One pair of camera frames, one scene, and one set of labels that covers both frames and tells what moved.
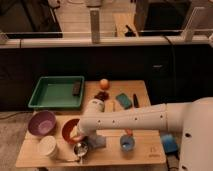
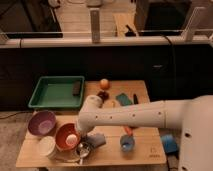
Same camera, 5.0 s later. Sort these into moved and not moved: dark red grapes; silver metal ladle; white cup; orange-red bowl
Moved: orange-red bowl
Not moved: silver metal ladle; white cup; dark red grapes
